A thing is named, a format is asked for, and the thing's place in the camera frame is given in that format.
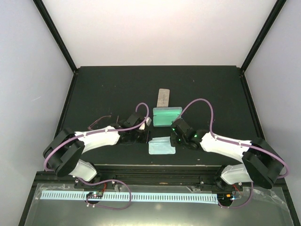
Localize blue-grey glasses case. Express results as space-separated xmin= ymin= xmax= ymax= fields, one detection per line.
xmin=152 ymin=107 xmax=182 ymax=127

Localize beige glasses case green lining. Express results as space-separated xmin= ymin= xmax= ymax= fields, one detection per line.
xmin=157 ymin=89 xmax=170 ymax=107

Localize pink sunglasses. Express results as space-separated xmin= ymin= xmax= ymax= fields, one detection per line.
xmin=87 ymin=115 xmax=119 ymax=130

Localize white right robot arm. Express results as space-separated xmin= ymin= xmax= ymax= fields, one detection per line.
xmin=170 ymin=118 xmax=284 ymax=190

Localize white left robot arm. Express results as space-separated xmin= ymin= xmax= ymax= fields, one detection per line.
xmin=43 ymin=113 xmax=151 ymax=188

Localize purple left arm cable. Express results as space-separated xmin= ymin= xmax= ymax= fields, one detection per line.
xmin=43 ymin=103 xmax=150 ymax=210

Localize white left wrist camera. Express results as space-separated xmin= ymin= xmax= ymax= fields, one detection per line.
xmin=139 ymin=117 xmax=151 ymax=130

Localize black front mounting rail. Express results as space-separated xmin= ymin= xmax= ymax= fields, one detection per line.
xmin=35 ymin=164 xmax=286 ymax=189

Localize white slotted cable duct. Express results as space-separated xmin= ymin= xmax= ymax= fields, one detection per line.
xmin=40 ymin=191 xmax=218 ymax=204

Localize black right frame post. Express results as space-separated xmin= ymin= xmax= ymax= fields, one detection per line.
xmin=240 ymin=0 xmax=288 ymax=71

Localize black frame post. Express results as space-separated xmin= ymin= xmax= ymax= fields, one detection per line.
xmin=240 ymin=0 xmax=288 ymax=71
xmin=33 ymin=0 xmax=77 ymax=73

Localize black left frame post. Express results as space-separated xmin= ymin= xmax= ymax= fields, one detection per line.
xmin=33 ymin=0 xmax=77 ymax=73

